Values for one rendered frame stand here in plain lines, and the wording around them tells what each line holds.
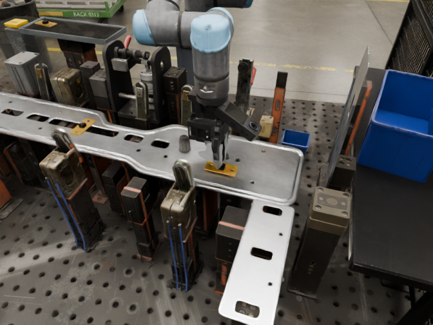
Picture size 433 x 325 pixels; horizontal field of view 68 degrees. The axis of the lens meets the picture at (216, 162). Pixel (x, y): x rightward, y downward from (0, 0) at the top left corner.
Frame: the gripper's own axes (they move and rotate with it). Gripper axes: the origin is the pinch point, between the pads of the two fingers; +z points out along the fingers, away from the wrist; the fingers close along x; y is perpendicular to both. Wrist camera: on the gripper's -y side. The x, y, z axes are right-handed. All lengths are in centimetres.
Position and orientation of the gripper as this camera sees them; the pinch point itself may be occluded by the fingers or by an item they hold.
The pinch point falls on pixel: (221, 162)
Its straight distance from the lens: 83.4
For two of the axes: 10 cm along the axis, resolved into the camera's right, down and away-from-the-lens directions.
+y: -9.5, -1.9, 2.4
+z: 0.2, 7.5, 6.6
